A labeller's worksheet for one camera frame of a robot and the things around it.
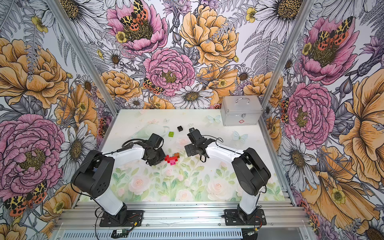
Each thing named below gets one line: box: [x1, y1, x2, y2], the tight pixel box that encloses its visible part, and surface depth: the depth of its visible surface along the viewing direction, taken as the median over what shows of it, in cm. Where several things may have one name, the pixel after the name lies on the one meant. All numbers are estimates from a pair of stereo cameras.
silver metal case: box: [220, 95, 263, 127], surface depth 109 cm
